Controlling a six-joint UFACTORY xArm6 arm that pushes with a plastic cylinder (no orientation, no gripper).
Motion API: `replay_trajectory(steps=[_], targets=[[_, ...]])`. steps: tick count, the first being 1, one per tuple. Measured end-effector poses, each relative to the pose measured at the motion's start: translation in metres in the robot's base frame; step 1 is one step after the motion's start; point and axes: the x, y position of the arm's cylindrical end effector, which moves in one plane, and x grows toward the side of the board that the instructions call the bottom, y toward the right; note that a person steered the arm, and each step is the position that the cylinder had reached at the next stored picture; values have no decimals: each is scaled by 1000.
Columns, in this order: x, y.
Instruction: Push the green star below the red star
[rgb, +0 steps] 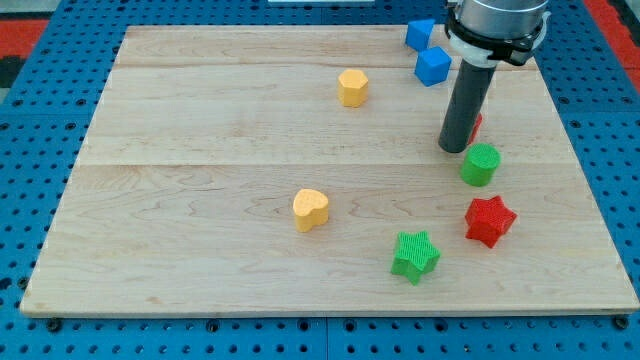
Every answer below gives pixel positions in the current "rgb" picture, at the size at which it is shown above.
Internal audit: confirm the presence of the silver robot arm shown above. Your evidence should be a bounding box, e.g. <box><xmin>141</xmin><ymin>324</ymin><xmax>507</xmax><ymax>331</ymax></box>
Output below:
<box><xmin>445</xmin><ymin>0</ymin><xmax>550</xmax><ymax>68</ymax></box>

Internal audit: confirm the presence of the blue cube block rear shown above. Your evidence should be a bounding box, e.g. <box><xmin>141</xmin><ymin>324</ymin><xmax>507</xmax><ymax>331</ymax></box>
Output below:
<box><xmin>405</xmin><ymin>19</ymin><xmax>435</xmax><ymax>52</ymax></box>

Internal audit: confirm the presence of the green cylinder block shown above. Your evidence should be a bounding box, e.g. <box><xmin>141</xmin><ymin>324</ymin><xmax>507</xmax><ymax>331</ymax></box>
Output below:
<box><xmin>460</xmin><ymin>143</ymin><xmax>501</xmax><ymax>187</ymax></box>

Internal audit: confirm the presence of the yellow hexagon block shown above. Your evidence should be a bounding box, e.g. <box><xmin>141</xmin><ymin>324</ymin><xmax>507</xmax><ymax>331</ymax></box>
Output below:
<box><xmin>338</xmin><ymin>69</ymin><xmax>369</xmax><ymax>107</ymax></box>

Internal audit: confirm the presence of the blue cube block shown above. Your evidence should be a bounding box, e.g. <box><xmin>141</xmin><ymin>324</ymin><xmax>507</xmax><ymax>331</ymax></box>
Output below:
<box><xmin>414</xmin><ymin>47</ymin><xmax>452</xmax><ymax>87</ymax></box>
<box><xmin>405</xmin><ymin>19</ymin><xmax>435</xmax><ymax>52</ymax></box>

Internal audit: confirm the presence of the red block behind rod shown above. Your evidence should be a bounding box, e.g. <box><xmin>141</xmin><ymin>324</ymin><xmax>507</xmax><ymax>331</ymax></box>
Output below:
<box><xmin>467</xmin><ymin>113</ymin><xmax>483</xmax><ymax>145</ymax></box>

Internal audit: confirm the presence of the wooden board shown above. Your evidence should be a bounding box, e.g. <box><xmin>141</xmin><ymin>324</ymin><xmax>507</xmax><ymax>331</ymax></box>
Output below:
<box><xmin>20</xmin><ymin>26</ymin><xmax>639</xmax><ymax>318</ymax></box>

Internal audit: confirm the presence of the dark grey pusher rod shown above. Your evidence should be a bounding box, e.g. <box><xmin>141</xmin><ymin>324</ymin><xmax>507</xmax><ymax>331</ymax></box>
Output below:
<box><xmin>438</xmin><ymin>60</ymin><xmax>495</xmax><ymax>153</ymax></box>

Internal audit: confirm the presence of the blue cube block front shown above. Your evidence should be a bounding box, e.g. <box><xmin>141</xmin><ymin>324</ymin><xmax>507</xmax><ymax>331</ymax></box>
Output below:
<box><xmin>414</xmin><ymin>47</ymin><xmax>452</xmax><ymax>87</ymax></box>

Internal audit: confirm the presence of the green star block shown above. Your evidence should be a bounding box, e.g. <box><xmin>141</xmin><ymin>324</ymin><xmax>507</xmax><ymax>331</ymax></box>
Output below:
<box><xmin>390</xmin><ymin>231</ymin><xmax>441</xmax><ymax>286</ymax></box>

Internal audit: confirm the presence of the yellow heart block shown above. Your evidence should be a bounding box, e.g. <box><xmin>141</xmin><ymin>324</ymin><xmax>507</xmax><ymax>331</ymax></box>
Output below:
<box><xmin>292</xmin><ymin>188</ymin><xmax>329</xmax><ymax>232</ymax></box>

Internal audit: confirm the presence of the red star block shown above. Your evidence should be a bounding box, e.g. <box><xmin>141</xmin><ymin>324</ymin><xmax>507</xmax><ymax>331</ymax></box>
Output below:
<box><xmin>464</xmin><ymin>196</ymin><xmax>518</xmax><ymax>248</ymax></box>

